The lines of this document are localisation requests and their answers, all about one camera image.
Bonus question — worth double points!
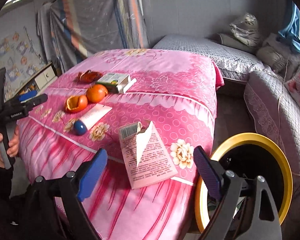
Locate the person's left hand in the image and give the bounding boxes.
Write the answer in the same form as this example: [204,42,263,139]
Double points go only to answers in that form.
[0,125,20,168]

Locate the white hanging cloth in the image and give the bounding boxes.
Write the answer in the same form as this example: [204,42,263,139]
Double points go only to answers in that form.
[37,2,54,60]

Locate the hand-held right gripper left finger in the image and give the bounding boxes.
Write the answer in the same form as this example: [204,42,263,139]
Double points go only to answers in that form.
[27,148,108,240]

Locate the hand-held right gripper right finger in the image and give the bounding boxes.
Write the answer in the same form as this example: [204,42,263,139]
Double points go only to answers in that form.
[193,145,283,240]

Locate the orange brown plastic wrapper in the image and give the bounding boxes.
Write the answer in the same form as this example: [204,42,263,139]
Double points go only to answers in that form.
[74,70,103,83]

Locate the tiger plush in plastic bag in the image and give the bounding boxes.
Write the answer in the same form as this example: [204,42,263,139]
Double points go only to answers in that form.
[229,12,263,47]

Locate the white low cabinet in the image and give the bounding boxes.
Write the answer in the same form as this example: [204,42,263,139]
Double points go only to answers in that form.
[5,61,58,100]

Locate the striped grey cloth cover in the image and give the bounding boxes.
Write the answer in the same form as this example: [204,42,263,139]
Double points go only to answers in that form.
[49,0,150,73]

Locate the grey quilted sofa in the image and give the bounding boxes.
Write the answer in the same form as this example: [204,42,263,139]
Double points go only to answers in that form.
[152,34,300,230]

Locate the grey bolster pillow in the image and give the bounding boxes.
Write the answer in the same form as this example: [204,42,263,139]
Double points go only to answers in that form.
[216,33,257,54]

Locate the white tube with blue cap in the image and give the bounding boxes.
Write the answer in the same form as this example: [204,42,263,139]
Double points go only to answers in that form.
[72,104,113,136]

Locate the person's left forearm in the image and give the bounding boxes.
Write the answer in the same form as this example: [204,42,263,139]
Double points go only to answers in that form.
[0,154,28,205]

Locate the blue curtain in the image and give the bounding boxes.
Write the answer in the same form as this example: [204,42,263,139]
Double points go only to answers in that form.
[277,2,300,55]

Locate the grey cushion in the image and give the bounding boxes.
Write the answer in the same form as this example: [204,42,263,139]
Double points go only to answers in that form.
[256,34,300,72]

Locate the orange peel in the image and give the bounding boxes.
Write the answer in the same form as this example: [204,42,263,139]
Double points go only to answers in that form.
[65,94,88,114]

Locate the orange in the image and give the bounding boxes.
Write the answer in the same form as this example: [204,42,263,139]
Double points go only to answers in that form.
[86,84,109,103]

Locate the cartoon printed wall cloth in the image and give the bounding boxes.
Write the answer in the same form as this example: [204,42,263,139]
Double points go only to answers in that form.
[0,31,47,105]

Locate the torn pink paper packet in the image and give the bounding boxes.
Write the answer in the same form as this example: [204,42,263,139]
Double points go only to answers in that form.
[119,120,178,190]

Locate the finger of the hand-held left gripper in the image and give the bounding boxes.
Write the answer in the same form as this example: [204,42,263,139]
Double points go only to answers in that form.
[18,90,38,102]
[20,94,48,109]

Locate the green white small box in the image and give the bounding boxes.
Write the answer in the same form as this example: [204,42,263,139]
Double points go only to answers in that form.
[95,72,137,94]

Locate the yellow rimmed black trash bin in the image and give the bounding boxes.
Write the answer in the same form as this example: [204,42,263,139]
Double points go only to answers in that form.
[194,132,293,234]

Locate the pink floral blanket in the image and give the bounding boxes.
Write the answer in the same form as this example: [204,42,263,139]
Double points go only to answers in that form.
[16,48,224,240]

